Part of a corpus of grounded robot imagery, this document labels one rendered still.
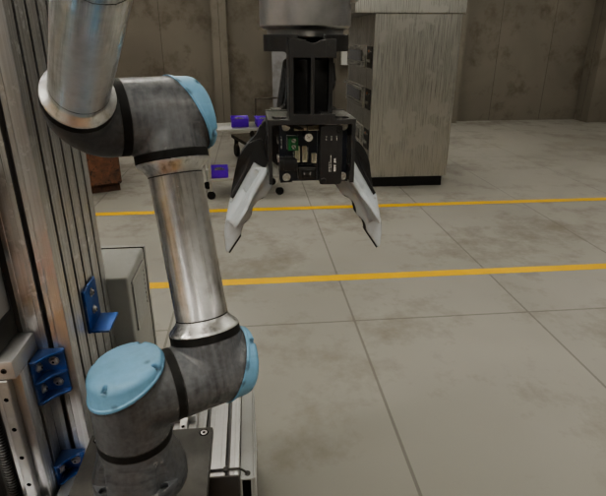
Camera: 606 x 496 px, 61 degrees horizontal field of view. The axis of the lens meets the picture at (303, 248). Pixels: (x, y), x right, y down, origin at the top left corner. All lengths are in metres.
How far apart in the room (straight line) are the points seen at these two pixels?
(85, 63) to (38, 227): 0.36
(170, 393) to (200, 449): 0.20
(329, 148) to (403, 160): 6.12
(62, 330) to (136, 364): 0.21
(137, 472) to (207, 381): 0.17
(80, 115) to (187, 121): 0.16
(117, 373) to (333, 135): 0.53
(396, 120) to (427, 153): 0.57
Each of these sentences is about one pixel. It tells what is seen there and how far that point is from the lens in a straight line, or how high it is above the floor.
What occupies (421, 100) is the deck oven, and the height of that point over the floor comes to 1.05.
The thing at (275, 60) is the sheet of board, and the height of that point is 1.33.
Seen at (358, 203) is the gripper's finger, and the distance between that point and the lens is 0.50.
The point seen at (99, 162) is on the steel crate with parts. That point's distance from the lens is 6.52.
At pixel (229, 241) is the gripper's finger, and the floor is 1.53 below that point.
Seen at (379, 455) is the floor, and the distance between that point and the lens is 2.48.
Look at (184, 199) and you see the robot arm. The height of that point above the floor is 1.49.
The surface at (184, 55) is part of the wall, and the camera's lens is 11.60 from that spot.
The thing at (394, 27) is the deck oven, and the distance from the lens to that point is 6.33.
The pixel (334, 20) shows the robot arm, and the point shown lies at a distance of 0.43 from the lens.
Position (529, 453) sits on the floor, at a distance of 2.67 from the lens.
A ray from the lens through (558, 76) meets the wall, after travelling 13.47.
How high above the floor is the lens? 1.72
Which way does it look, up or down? 22 degrees down
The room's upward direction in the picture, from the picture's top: straight up
